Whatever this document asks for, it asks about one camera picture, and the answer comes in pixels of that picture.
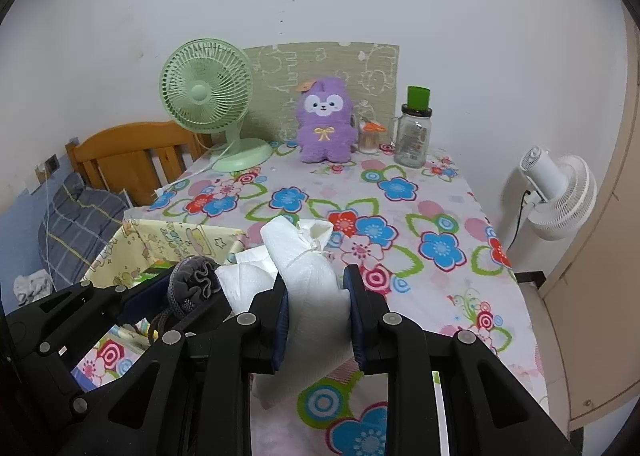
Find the grey drawstring pouch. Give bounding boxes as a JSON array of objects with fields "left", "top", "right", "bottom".
[{"left": 146, "top": 256, "right": 220, "bottom": 344}]

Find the wooden bed headboard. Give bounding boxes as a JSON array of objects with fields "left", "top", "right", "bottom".
[{"left": 65, "top": 121, "right": 213, "bottom": 206}]

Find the white crumpled cloth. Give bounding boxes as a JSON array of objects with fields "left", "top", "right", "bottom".
[{"left": 13, "top": 270, "right": 53, "bottom": 306}]

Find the patterned beige wall sheet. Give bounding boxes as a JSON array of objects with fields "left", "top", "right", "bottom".
[{"left": 241, "top": 41, "right": 399, "bottom": 142}]

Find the plaid blue pillow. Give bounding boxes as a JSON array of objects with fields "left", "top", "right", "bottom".
[{"left": 38, "top": 172, "right": 129, "bottom": 290}]

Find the white towel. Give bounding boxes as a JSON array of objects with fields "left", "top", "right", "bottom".
[{"left": 254, "top": 216, "right": 352, "bottom": 410}]

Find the yellow fabric storage box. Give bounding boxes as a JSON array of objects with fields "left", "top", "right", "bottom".
[{"left": 82, "top": 219, "right": 244, "bottom": 289}]

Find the green desk fan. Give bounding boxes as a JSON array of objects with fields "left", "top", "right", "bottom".
[{"left": 160, "top": 38, "right": 272, "bottom": 172}]

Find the toothpick holder orange lid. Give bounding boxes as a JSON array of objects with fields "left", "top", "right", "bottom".
[{"left": 358, "top": 120, "right": 386, "bottom": 155}]

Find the white fan cable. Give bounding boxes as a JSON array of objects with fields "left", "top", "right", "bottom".
[{"left": 154, "top": 143, "right": 237, "bottom": 197}]

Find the purple plush toy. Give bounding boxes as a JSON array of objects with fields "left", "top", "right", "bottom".
[{"left": 296, "top": 77, "right": 358, "bottom": 164}]

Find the floral tablecloth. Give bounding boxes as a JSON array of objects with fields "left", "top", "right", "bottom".
[{"left": 69, "top": 137, "right": 551, "bottom": 456}]

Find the white floor fan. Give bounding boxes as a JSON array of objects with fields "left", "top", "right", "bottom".
[{"left": 508, "top": 146, "right": 598, "bottom": 252}]

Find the glass jar green lid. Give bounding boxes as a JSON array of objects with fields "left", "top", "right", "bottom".
[{"left": 392, "top": 86, "right": 432, "bottom": 169}]

